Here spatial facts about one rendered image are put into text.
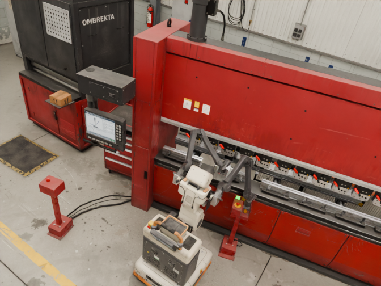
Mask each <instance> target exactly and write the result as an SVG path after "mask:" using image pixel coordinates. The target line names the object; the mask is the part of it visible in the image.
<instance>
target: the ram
mask: <svg viewBox="0 0 381 286"><path fill-rule="evenodd" d="M184 98H187V99H190V100H192V103H191V108H190V109H187V108H184V107H183V105H184ZM195 101H197V102H199V103H200V104H199V108H197V107H195V106H194V104H195ZM203 104H207V105H210V112H209V115H207V114H204V113H201V112H202V105H203ZM194 108H197V109H198V112H197V111H194ZM161 117H165V118H167V119H170V120H173V121H177V122H180V123H183V124H186V125H189V126H192V127H195V128H198V129H204V130H205V131H208V132H211V133H214V134H217V135H220V136H223V137H227V138H230V139H232V140H236V141H239V142H242V143H245V144H248V145H252V146H255V147H257V148H260V149H264V150H267V151H270V152H273V153H276V154H280V155H283V156H285V157H289V158H292V159H296V160H298V161H301V162H304V163H308V164H311V165H314V166H317V167H320V168H323V169H326V170H329V171H333V172H335V173H339V174H342V175H345V176H348V177H351V178H354V179H358V180H361V181H363V182H367V183H370V184H373V185H376V186H379V187H381V108H376V107H373V106H368V105H366V104H362V103H358V102H354V101H351V100H347V99H343V98H339V97H336V96H332V95H328V94H324V93H321V92H317V91H313V90H309V89H305V88H302V87H298V86H294V85H290V84H287V83H283V82H279V81H275V80H272V79H268V78H264V77H261V76H257V75H253V74H249V73H245V72H242V71H238V70H234V69H230V68H226V67H223V66H219V65H215V64H211V63H208V62H205V61H200V60H197V59H193V58H189V57H185V56H181V55H179V54H174V53H171V52H167V53H166V63H165V71H164V86H163V100H162V114H161ZM206 136H208V137H211V138H215V139H217V140H221V141H224V142H227V143H229V144H233V145H236V146H239V147H242V148H245V149H248V150H251V151H254V152H258V153H261V154H264V155H267V156H270V157H273V158H276V159H280V160H282V161H285V162H288V163H292V164H294V165H298V166H301V167H304V168H307V169H310V170H313V171H317V172H319V173H322V174H325V175H329V176H332V177H334V178H338V179H341V180H344V181H347V182H350V183H353V184H357V185H359V186H362V187H366V188H369V189H371V190H374V191H378V192H381V190H379V189H377V188H374V187H370V186H367V185H364V184H361V183H358V182H355V181H352V180H349V179H345V178H342V177H340V176H337V175H333V174H330V173H326V172H324V171H321V170H318V169H314V168H312V167H308V166H305V165H302V164H300V163H296V162H293V161H289V160H287V159H284V158H280V157H277V156H275V155H271V154H268V153H264V152H261V151H259V150H256V149H252V148H249V147H246V146H243V145H240V144H237V143H234V142H231V141H227V140H224V139H222V138H219V137H215V136H212V135H209V134H206Z"/></svg>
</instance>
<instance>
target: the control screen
mask: <svg viewBox="0 0 381 286"><path fill-rule="evenodd" d="M85 114H86V126H87V132H88V133H91V134H94V135H96V136H99V137H101V138H104V139H107V140H110V141H112V142H115V122H114V121H112V120H109V119H106V118H104V117H101V116H98V115H95V114H92V113H89V112H86V111H85ZM92 128H93V129H94V130H95V131H93V130H92Z"/></svg>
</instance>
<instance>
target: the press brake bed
mask: <svg viewBox="0 0 381 286"><path fill-rule="evenodd" d="M177 171H179V169H176V168H174V167H171V166H167V165H165V164H162V163H159V162H157V161H154V178H153V199H154V201H153V203H152V204H151V207H153V208H156V209H159V210H161V211H163V212H166V213H169V214H170V213H171V212H172V211H174V212H176V213H177V217H178V216H179V212H180V207H181V205H182V202H181V200H182V197H183V196H182V194H180V193H179V192H178V189H179V184H177V185H175V184H173V177H174V174H173V172H175V173H176V172H177ZM235 195H239V196H242V197H243V192H240V191H237V190H235V189H232V188H231V189H230V190H229V192H223V194H222V200H223V201H219V203H218V204H217V205H216V206H215V207H214V206H212V205H210V207H209V208H208V209H207V211H205V210H206V205H205V206H204V207H203V206H202V205H201V204H200V208H201V209H203V210H204V212H203V213H204V219H203V221H202V224H201V227H204V228H207V229H209V230H212V231H214V232H216V233H219V234H222V235H229V236H230V233H231V230H232V226H233V224H234V221H235V217H233V216H230V212H231V207H232V204H233V201H234V197H235ZM297 227H299V228H302V229H305V230H308V231H310V232H311V233H310V235H309V237H307V236H305V235H302V234H299V233H296V232H295V231H296V229H297ZM235 238H238V241H240V242H241V243H244V244H246V245H249V246H252V247H254V248H257V249H259V250H262V251H265V252H268V253H270V254H272V255H275V256H277V257H279V258H282V259H285V260H288V261H289V262H292V263H295V264H297V265H300V266H302V267H305V268H308V269H310V270H313V271H315V272H318V273H320V274H322V275H325V276H327V277H331V278H333V279H335V280H338V281H340V282H343V283H345V284H347V285H350V286H381V242H380V241H377V240H375V239H372V238H369V237H366V236H363V235H360V234H358V233H355V232H352V231H350V230H346V229H344V228H341V227H338V226H336V225H332V224H330V223H327V222H324V221H322V220H318V219H316V218H313V217H310V216H307V215H305V214H302V213H299V212H296V211H293V210H291V209H288V208H285V207H282V206H280V205H277V204H274V203H271V202H268V201H266V200H263V199H260V198H258V197H257V198H255V200H254V201H252V207H251V212H250V214H249V218H248V221H247V220H243V219H240V221H239V225H238V228H237V230H236V234H235Z"/></svg>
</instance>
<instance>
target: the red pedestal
mask: <svg viewBox="0 0 381 286"><path fill-rule="evenodd" d="M39 189H40V192H42V193H44V194H47V195H49V196H51V200H52V204H53V210H54V215H55V220H54V221H53V222H52V223H51V224H50V225H49V226H48V230H49V232H48V233H47V235H49V236H51V237H53V238H56V239H58V240H61V239H63V237H64V236H65V235H66V234H67V233H68V232H69V231H70V229H71V228H72V227H73V226H74V225H73V219H72V218H69V217H67V216H64V215H62V214H61V212H60V206H59V202H58V197H57V196H58V195H59V194H60V193H61V192H62V191H63V190H64V189H65V182H64V181H63V180H60V179H58V178H55V177H53V176H51V175H48V176H47V177H46V178H45V179H43V180H42V181H41V182H40V183H39Z"/></svg>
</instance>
